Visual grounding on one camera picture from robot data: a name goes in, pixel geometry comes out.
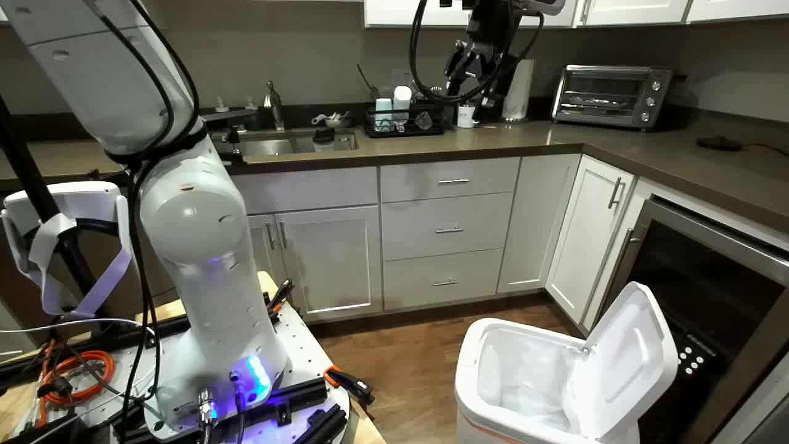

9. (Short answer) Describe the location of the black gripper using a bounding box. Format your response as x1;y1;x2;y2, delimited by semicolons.
445;0;526;109

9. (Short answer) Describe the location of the chrome faucet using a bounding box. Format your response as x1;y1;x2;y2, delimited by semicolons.
256;81;288;133

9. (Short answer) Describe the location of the black tripod pole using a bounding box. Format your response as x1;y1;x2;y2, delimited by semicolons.
0;96;96;300

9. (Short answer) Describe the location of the white drawer front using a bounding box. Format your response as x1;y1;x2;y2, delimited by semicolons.
382;248;507;314
381;192;516;261
377;155;523;206

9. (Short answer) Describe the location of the white soap bottle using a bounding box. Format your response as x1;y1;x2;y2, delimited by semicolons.
389;85;414;133

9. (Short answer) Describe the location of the steel kitchen sink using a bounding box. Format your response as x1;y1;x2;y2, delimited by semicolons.
238;129;360;164

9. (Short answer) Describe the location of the white bin lid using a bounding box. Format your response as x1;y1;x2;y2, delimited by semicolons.
565;281;682;442

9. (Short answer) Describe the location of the robot mounting table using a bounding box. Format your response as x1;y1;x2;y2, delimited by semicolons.
0;269;389;444

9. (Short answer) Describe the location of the silver toaster oven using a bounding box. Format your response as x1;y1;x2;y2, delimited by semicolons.
550;62;677;133

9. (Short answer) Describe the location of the black sink caddy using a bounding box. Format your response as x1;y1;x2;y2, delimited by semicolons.
362;96;452;141

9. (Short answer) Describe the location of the white trash bin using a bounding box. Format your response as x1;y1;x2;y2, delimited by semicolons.
455;316;643;444

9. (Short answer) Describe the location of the white upper cabinet door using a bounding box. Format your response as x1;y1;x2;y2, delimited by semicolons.
577;0;694;27
687;0;789;26
362;0;577;32

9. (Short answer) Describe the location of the white false drawer panel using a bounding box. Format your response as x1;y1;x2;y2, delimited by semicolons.
233;166;381;217

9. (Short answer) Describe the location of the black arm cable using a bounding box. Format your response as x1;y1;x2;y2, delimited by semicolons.
102;0;206;430

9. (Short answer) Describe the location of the orange black clamp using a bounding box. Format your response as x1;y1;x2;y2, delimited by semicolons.
266;280;297;323
324;365;377;405

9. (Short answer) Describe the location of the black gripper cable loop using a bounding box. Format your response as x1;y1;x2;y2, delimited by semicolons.
407;0;466;107

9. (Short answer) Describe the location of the white strapped headset frame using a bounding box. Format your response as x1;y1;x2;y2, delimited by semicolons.
0;180;139;319

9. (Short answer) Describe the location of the orange coiled cable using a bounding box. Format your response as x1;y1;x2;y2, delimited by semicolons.
36;349;119;409

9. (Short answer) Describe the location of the pale green bottle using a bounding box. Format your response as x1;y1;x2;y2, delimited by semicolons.
373;96;394;133

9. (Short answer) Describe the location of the white cabinet door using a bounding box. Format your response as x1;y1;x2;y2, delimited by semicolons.
545;155;636;328
497;154;583;296
362;0;577;32
577;0;694;27
687;0;789;26
244;212;286;287
274;206;386;321

